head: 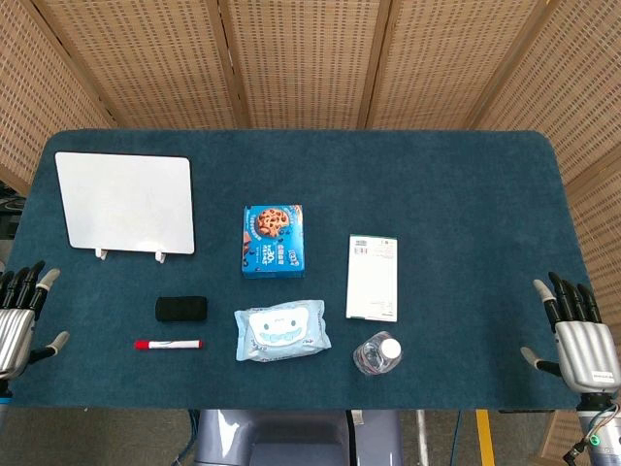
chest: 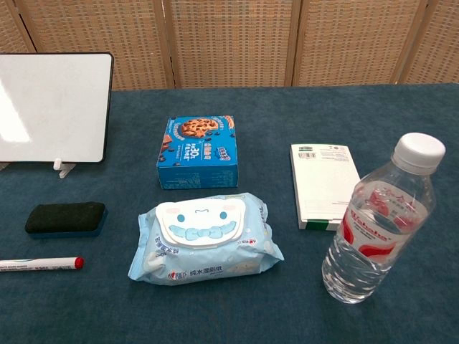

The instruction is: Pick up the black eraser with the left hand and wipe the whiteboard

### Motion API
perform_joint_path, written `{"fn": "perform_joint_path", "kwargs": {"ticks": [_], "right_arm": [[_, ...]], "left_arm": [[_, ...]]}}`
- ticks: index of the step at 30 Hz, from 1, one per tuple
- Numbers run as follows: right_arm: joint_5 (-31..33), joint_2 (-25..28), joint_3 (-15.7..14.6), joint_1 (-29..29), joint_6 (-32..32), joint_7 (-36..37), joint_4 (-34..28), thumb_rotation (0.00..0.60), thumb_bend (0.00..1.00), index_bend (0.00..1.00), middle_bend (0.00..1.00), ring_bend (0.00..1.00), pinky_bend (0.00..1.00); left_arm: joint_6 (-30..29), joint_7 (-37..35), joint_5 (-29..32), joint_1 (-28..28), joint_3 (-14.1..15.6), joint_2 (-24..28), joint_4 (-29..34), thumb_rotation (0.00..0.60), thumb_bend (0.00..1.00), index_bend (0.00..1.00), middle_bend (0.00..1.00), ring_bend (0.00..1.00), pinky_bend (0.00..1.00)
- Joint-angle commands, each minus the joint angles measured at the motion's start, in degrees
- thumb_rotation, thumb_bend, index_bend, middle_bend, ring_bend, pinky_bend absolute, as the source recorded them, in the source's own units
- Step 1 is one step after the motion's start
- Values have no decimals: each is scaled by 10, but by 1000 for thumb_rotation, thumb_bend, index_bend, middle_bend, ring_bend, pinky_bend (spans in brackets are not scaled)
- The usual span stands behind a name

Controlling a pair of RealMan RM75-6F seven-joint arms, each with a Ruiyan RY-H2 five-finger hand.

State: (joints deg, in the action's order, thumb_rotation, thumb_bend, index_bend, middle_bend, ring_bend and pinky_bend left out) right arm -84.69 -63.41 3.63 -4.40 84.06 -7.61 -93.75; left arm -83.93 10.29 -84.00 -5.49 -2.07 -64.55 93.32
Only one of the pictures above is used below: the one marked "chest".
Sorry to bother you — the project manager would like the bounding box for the black board eraser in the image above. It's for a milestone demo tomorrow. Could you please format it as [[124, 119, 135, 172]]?
[[24, 201, 109, 240]]

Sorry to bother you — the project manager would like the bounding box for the red capped white marker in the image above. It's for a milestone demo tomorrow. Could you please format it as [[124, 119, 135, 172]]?
[[0, 256, 85, 274]]

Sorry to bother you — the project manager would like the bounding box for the clear plastic water bottle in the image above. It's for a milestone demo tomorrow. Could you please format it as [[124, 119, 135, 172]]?
[[321, 132, 447, 305]]

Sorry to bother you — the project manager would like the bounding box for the woven bamboo folding screen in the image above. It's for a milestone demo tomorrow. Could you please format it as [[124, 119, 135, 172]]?
[[0, 0, 459, 91]]

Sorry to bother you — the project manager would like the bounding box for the white board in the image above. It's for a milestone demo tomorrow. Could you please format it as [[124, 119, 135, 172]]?
[[0, 52, 115, 164]]

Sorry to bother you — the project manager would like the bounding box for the blue cookie box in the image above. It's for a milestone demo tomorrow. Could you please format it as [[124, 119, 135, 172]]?
[[156, 115, 239, 191]]

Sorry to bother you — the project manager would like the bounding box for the dark teal table cloth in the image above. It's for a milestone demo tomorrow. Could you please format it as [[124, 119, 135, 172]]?
[[0, 83, 459, 344]]

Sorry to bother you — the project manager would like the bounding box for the white and green flat box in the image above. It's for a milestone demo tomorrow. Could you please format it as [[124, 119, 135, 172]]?
[[290, 143, 361, 233]]

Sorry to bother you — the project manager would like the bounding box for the light blue wet wipes pack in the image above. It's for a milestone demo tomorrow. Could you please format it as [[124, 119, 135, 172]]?
[[127, 192, 285, 287]]

